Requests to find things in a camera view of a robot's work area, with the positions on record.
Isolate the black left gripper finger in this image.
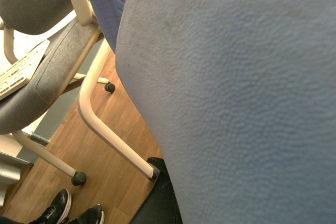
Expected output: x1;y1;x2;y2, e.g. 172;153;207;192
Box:
130;157;183;223

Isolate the light blue slipper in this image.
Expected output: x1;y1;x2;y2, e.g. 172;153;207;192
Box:
116;0;335;223

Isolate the black sneaker near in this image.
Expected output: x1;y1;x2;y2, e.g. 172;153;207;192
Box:
68;204;105;224

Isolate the black sneaker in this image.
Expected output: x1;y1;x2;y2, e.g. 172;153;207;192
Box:
68;204;105;224
30;189;72;224

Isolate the black sneaker far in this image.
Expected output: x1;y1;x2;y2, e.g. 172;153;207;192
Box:
30;189;72;224

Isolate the white keyboard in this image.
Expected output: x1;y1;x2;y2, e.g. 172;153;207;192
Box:
1;39;50;100

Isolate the white frame grey chair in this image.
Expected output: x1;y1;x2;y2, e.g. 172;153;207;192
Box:
0;0;161;186

